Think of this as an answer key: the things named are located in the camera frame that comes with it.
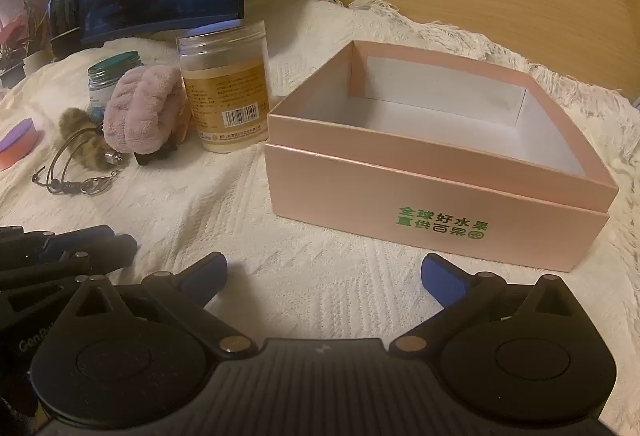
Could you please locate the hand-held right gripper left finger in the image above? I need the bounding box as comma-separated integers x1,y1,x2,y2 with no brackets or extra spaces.
65,252,253,358

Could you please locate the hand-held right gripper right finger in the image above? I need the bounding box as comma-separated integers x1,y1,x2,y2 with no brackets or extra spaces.
389,253,583,358

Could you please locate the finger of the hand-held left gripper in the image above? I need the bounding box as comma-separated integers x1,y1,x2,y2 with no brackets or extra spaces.
0,225,117,261
0,236,139,317

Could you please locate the brown fur keychain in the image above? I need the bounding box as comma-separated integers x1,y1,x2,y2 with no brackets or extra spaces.
31,108,126,197

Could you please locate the pink cardboard box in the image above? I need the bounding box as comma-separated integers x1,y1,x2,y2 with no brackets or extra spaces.
264,40,621,273

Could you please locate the pink plush headband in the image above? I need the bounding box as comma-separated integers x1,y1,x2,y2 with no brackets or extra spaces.
102,66,188,153

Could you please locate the white fringed knit blanket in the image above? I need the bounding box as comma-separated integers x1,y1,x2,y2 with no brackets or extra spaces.
0,0,640,436

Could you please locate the small glass jar green lid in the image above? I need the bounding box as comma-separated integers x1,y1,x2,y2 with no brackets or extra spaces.
87,50,145,123

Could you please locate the clear plastic jar yellow label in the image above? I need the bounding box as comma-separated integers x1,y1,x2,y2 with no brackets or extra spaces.
176,19,272,154

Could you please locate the red-leaf potted plant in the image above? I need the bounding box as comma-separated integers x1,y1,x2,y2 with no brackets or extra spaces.
0,0,53,75

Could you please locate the black cylinder speaker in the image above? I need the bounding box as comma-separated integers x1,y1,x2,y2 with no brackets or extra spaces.
49,0,87,61

